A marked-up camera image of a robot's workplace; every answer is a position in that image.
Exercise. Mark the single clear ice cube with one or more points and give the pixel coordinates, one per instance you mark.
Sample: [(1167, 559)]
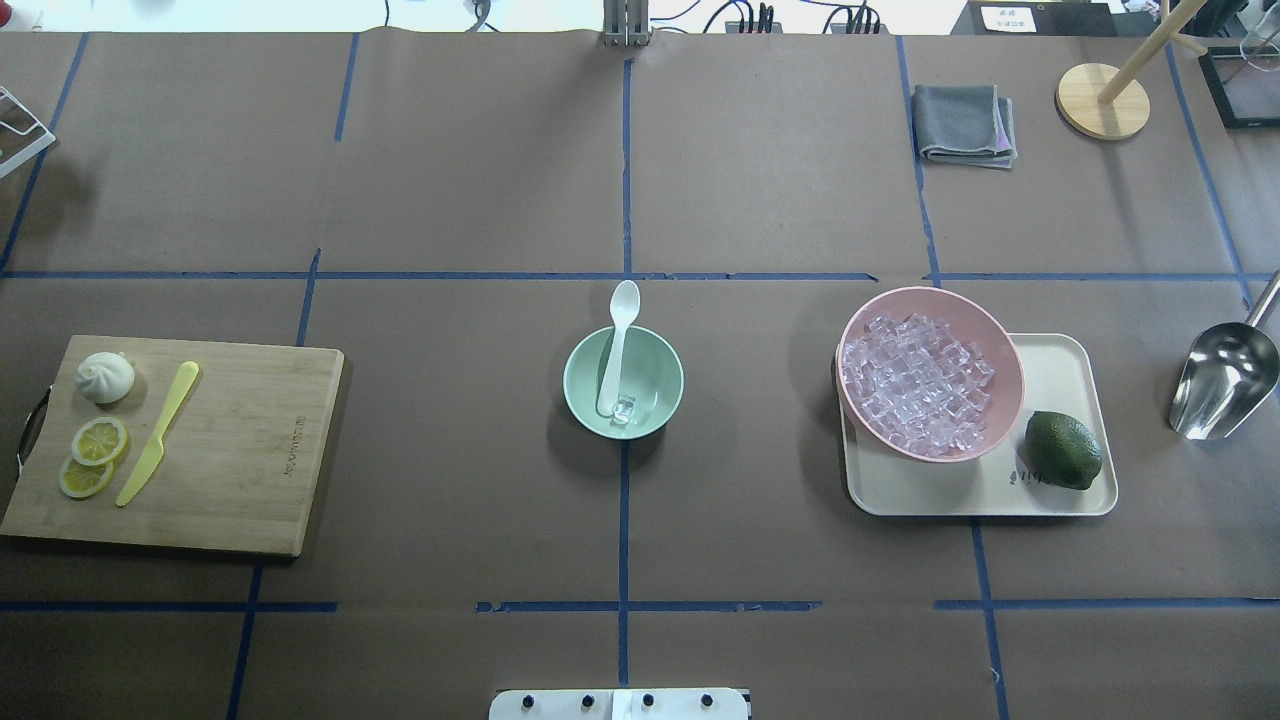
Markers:
[(624, 410)]

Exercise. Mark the white plastic spoon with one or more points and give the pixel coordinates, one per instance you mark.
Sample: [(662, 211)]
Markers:
[(624, 308)]

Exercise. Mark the mint green bowl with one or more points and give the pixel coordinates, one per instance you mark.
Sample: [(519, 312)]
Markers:
[(652, 372)]

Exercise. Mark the pile of ice cubes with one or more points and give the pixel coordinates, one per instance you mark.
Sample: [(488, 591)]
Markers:
[(917, 385)]

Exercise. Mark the pink bowl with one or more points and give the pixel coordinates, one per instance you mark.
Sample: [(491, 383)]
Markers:
[(971, 324)]

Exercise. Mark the steel ice scoop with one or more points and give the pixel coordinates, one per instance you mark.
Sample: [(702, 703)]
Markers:
[(1230, 370)]

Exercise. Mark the grey folded cloth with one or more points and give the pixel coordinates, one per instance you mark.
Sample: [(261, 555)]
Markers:
[(966, 125)]

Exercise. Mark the bamboo cutting board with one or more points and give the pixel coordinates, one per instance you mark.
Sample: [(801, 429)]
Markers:
[(242, 456)]

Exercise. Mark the green avocado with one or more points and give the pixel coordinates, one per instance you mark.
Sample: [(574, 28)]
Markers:
[(1061, 451)]

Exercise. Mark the cream plastic tray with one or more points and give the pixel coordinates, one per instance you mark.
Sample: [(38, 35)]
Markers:
[(1058, 377)]

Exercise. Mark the yellow plastic knife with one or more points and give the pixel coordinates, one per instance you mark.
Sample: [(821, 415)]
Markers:
[(153, 451)]

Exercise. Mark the wooden mug tree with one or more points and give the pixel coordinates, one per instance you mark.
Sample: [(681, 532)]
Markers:
[(1107, 103)]

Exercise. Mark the lemon slice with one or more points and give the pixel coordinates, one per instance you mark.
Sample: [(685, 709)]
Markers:
[(99, 441), (77, 480)]

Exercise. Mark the black glass rack tray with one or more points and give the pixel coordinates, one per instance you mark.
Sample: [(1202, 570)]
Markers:
[(1244, 85)]

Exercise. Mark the aluminium frame post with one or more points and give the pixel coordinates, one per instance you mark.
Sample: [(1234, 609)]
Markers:
[(626, 23)]

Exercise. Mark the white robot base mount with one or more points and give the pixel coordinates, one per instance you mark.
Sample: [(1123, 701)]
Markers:
[(622, 703)]

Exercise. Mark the black cutting board handle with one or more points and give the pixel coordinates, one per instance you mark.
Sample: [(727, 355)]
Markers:
[(31, 431)]

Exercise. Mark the white wire cup rack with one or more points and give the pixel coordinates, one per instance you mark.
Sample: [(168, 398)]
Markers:
[(23, 135)]

